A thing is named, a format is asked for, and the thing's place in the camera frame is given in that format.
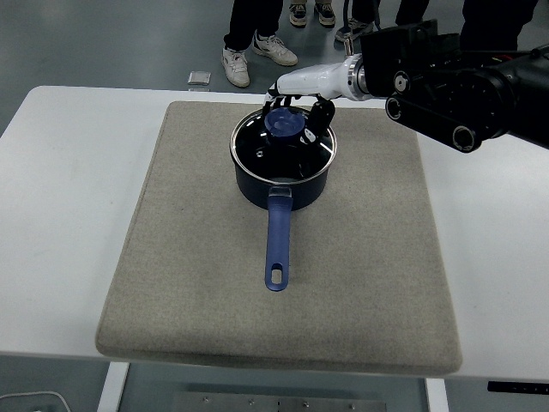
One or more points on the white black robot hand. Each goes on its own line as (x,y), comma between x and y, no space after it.
(313,79)

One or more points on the person with white sneakers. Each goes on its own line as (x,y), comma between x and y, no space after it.
(235,68)

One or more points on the silver floor plate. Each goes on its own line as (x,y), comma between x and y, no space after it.
(198,78)

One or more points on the glass lid with blue knob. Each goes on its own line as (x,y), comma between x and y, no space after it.
(253,146)

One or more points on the person with black sneakers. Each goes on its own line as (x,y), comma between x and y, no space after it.
(493,21)

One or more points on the white table leg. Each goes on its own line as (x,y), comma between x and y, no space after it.
(436,397)
(112,386)

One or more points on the person with grey sneakers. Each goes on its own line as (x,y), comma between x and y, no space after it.
(360,26)

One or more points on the person with dark brown sneakers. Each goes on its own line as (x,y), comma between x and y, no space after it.
(298,15)

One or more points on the beige fabric mat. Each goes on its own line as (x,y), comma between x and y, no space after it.
(193,257)

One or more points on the grey metal plate with screws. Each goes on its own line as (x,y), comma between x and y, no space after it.
(236,403)

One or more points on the black table control panel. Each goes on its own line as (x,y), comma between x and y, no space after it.
(519,387)

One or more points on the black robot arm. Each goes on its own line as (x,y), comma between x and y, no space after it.
(472,86)

